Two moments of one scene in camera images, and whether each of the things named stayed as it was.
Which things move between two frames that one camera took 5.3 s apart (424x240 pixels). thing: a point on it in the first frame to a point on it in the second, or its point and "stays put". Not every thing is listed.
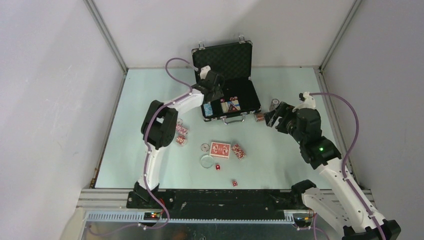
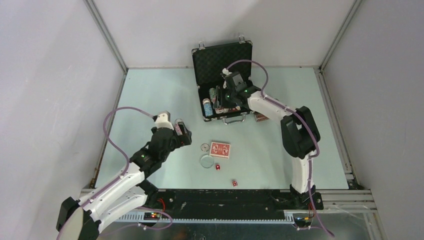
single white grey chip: [205, 147] stays put
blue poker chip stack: [208, 109] stays put
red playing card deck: [220, 150] stays put
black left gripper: [218, 93] to [184, 139]
